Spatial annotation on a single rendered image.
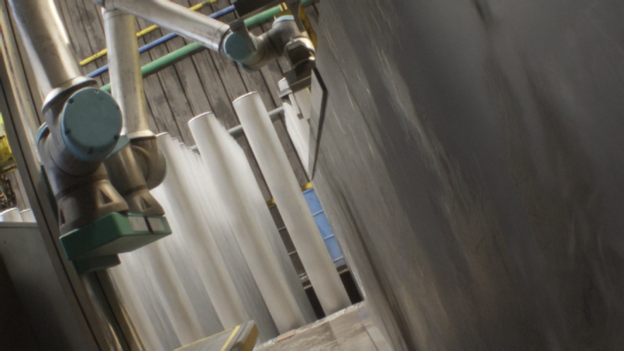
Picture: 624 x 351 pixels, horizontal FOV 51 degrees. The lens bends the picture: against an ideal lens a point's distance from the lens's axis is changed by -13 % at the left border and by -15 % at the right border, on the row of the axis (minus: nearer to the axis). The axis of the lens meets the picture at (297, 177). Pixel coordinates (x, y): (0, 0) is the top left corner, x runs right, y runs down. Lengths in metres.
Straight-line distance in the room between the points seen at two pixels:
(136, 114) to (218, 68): 7.29
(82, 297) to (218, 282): 2.51
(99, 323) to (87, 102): 0.59
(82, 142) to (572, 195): 1.33
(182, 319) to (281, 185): 0.98
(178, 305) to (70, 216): 2.71
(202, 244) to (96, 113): 2.81
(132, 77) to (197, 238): 2.06
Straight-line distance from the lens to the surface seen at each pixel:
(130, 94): 2.37
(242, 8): 1.93
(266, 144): 4.28
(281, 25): 2.23
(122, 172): 2.16
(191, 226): 4.30
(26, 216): 4.92
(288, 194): 4.26
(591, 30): 0.20
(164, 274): 4.35
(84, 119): 1.54
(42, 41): 1.64
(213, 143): 4.31
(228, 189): 4.28
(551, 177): 0.29
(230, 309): 4.31
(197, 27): 2.16
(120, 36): 2.41
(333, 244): 8.53
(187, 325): 4.35
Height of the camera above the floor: 0.53
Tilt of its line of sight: 4 degrees up
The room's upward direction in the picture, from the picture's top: 24 degrees counter-clockwise
